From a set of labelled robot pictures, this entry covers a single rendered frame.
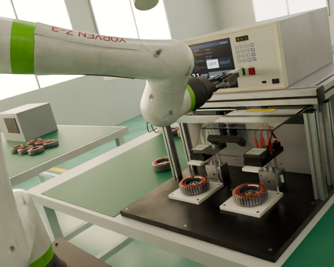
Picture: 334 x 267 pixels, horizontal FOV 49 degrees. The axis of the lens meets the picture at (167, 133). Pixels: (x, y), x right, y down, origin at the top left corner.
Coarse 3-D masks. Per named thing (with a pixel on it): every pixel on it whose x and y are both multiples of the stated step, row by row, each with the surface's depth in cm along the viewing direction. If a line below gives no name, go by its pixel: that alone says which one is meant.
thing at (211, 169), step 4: (208, 164) 148; (212, 164) 147; (220, 164) 144; (224, 164) 144; (208, 168) 147; (212, 168) 145; (220, 168) 142; (224, 168) 144; (208, 172) 148; (212, 172) 146; (216, 172) 144; (220, 172) 143; (224, 172) 144; (228, 172) 146; (208, 176) 148; (212, 176) 147; (216, 176) 145; (220, 176) 144; (224, 176) 144
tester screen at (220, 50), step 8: (192, 48) 132; (200, 48) 130; (208, 48) 127; (216, 48) 125; (224, 48) 123; (200, 56) 131; (208, 56) 129; (216, 56) 126; (224, 56) 124; (200, 64) 132; (192, 72) 136; (200, 72) 134
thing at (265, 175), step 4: (268, 168) 130; (272, 168) 129; (280, 168) 128; (260, 172) 130; (264, 172) 128; (268, 172) 127; (272, 172) 127; (280, 172) 127; (284, 172) 128; (260, 176) 130; (264, 176) 129; (268, 176) 128; (272, 176) 127; (284, 176) 128; (260, 180) 131; (264, 180) 130; (268, 180) 128; (272, 180) 127; (284, 180) 128; (264, 184) 130; (268, 184) 129; (272, 184) 128; (280, 184) 127
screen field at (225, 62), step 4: (208, 60) 129; (212, 60) 128; (216, 60) 127; (220, 60) 126; (224, 60) 125; (228, 60) 123; (208, 64) 130; (212, 64) 129; (216, 64) 127; (220, 64) 126; (224, 64) 125; (228, 64) 124; (208, 68) 130
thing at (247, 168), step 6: (276, 150) 125; (282, 150) 127; (270, 156) 122; (246, 162) 123; (252, 162) 121; (258, 162) 119; (264, 162) 119; (270, 162) 128; (276, 162) 126; (246, 168) 121; (252, 168) 119; (258, 168) 118; (264, 168) 130; (270, 168) 129; (276, 168) 127
